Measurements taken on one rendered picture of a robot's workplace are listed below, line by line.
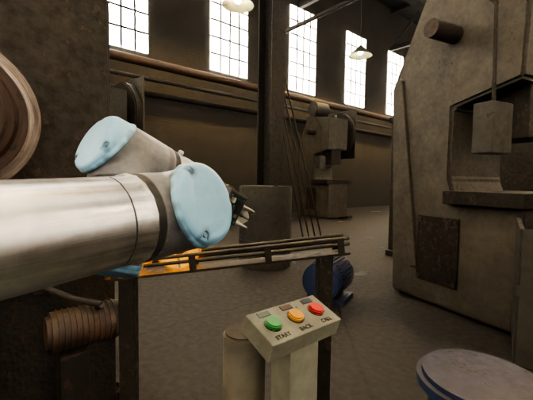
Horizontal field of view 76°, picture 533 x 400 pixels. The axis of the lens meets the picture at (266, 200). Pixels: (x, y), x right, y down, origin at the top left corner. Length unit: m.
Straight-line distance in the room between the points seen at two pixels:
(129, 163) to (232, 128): 8.57
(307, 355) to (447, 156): 2.13
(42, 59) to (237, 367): 1.21
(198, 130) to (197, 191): 8.18
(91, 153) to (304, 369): 0.70
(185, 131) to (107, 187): 8.04
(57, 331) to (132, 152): 0.82
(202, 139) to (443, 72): 6.48
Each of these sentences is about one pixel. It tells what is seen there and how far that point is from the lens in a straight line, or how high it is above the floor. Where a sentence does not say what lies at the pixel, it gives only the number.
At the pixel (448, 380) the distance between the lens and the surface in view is 1.11.
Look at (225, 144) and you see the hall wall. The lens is 8.88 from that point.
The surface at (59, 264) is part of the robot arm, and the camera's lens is 0.29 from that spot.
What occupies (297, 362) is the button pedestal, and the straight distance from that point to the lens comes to 0.91.
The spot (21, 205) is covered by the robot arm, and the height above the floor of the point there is 0.92.
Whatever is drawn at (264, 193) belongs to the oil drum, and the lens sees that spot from 3.49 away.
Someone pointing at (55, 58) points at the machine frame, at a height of 1.37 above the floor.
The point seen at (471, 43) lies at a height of 1.87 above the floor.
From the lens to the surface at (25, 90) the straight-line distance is 1.33.
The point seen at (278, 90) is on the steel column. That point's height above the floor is 2.27.
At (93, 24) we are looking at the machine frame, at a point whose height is 1.52.
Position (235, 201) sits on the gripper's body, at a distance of 0.63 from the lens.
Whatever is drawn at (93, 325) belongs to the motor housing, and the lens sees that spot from 1.25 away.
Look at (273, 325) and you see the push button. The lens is 0.85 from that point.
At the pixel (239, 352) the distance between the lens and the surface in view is 0.99.
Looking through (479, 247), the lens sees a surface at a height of 0.52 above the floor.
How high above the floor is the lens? 0.94
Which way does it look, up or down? 3 degrees down
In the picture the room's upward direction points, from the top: 1 degrees clockwise
